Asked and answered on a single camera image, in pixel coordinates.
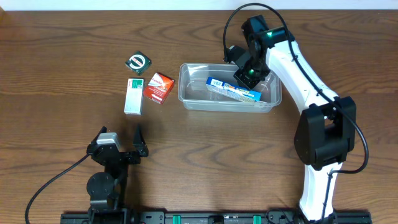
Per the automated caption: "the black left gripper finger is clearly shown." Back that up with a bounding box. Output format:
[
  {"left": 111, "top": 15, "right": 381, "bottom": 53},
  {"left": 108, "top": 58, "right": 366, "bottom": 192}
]
[
  {"left": 133, "top": 125, "right": 149, "bottom": 157},
  {"left": 93, "top": 126, "right": 107, "bottom": 144}
]

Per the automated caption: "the blue Kool Fever box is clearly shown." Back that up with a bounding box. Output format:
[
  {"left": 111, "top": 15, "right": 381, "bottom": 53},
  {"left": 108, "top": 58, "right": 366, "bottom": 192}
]
[{"left": 206, "top": 77, "right": 262, "bottom": 103}]

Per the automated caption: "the clear plastic container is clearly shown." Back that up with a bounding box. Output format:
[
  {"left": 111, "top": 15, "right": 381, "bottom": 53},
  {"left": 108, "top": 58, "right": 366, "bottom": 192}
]
[{"left": 178, "top": 63, "right": 282, "bottom": 113}]

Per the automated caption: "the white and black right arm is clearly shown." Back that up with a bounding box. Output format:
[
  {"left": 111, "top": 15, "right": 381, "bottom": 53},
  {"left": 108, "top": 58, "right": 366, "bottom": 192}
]
[{"left": 224, "top": 16, "right": 356, "bottom": 223}]

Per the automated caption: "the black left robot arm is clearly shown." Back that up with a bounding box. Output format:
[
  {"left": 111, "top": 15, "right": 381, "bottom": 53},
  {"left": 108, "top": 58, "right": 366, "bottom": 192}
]
[{"left": 86, "top": 126, "right": 149, "bottom": 224}]

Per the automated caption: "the white and green box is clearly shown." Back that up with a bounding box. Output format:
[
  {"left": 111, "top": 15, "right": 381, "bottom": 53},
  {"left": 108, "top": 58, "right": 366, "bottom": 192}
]
[{"left": 124, "top": 78, "right": 144, "bottom": 115}]

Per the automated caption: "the red Panadol box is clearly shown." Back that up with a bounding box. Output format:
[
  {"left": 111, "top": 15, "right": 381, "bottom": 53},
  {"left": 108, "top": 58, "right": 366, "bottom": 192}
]
[{"left": 143, "top": 73, "right": 175, "bottom": 105}]

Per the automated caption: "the dark green square box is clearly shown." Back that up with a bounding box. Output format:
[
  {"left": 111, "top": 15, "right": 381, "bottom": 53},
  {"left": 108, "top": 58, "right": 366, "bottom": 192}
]
[{"left": 125, "top": 51, "right": 152, "bottom": 76}]

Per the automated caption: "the black mounting rail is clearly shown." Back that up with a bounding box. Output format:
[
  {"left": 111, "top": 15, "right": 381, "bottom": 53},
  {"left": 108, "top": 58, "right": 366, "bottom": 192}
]
[{"left": 60, "top": 210, "right": 373, "bottom": 224}]

